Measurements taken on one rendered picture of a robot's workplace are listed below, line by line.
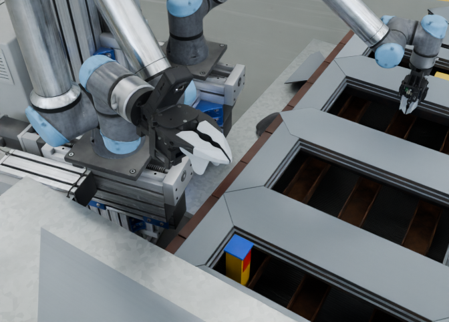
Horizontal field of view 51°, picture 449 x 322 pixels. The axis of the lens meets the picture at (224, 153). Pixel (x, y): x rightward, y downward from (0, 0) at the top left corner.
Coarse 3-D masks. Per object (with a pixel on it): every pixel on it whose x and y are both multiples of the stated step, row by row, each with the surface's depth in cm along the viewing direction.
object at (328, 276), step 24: (336, 96) 186; (384, 96) 187; (312, 144) 163; (360, 168) 157; (432, 192) 148; (264, 240) 133; (216, 264) 132; (288, 264) 132; (312, 264) 128; (336, 288) 126; (360, 288) 123; (384, 312) 121; (408, 312) 118
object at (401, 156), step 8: (400, 144) 162; (408, 144) 162; (416, 144) 162; (392, 152) 159; (400, 152) 159; (408, 152) 159; (416, 152) 159; (392, 160) 156; (400, 160) 156; (408, 160) 156; (384, 168) 154; (392, 168) 154; (400, 168) 154; (408, 168) 154
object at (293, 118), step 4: (304, 108) 176; (308, 108) 176; (292, 112) 175; (296, 112) 175; (300, 112) 175; (304, 112) 175; (288, 116) 173; (292, 116) 173; (296, 116) 173; (300, 116) 173; (304, 116) 173; (284, 120) 171; (288, 120) 171; (292, 120) 171; (296, 120) 171; (300, 120) 171; (288, 124) 170; (292, 124) 170; (296, 124) 170; (288, 128) 168; (292, 128) 168
